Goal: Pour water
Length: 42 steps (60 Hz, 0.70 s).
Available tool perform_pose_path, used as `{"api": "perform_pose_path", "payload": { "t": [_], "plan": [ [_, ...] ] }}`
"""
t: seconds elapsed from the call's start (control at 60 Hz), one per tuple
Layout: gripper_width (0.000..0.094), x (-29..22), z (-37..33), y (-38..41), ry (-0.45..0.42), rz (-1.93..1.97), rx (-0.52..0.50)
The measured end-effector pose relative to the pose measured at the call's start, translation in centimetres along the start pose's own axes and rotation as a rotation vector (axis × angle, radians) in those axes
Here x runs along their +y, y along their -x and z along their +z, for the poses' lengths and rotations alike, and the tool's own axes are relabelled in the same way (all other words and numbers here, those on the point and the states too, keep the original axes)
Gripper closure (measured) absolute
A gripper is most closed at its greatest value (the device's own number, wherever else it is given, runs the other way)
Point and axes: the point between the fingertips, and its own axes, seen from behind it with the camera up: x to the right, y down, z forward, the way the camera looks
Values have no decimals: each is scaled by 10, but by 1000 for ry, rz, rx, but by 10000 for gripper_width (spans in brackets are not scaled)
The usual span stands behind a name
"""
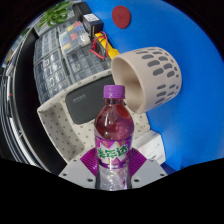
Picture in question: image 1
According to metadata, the yellow multimeter with red leads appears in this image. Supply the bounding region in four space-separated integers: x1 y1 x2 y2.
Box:
89 30 121 61

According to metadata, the clear organizer with coloured parts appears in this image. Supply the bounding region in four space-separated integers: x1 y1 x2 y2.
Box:
57 20 92 55

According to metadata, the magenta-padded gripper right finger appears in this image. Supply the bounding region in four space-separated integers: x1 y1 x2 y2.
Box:
127 147 168 190

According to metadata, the beige dotted storage tray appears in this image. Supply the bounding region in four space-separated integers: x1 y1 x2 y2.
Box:
36 69 152 167

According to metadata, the wide grey drawer cabinet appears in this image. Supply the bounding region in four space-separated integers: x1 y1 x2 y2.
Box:
34 56 74 105

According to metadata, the green potted plant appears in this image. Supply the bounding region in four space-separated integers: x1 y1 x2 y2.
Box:
35 0 78 30

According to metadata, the flat black carry case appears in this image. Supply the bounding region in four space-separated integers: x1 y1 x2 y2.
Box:
72 2 93 21

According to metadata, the beige mug with grey dashes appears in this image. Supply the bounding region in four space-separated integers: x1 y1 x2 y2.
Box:
110 46 184 115

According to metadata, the dark overhead shelf unit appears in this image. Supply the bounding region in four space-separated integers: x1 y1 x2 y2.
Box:
0 29 66 176

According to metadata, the flat round red coaster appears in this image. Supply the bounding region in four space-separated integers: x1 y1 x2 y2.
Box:
111 5 132 30

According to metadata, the black zip case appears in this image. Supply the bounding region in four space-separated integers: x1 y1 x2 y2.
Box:
64 82 116 126

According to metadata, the black box with white label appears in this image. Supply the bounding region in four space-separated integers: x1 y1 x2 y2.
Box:
81 12 105 35

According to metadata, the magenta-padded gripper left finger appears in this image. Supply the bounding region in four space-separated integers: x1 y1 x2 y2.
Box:
58 147 100 190

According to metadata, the purple-capped clear drink bottle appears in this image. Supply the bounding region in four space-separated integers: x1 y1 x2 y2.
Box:
93 84 135 191

